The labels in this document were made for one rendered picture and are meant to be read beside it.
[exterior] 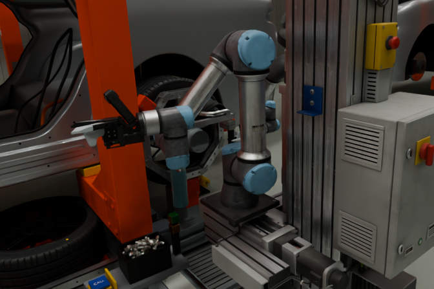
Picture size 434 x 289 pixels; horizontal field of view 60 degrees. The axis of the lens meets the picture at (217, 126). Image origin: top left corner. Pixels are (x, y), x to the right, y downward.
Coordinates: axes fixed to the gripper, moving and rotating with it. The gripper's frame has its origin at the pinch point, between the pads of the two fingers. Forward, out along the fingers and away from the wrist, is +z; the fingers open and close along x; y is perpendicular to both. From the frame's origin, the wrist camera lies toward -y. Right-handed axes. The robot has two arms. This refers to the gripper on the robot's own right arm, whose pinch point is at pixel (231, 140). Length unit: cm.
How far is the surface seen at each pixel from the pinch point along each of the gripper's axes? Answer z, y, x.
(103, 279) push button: 87, -35, 23
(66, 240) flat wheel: 92, -33, -14
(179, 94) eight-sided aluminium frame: 18.5, 26.8, -21.5
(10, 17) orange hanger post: 62, 78, -264
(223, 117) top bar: 3.7, 14.0, -1.5
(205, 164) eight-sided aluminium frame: 5.1, -19.3, -20.5
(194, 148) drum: 20.7, -0.7, -6.0
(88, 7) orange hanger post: 73, 74, 9
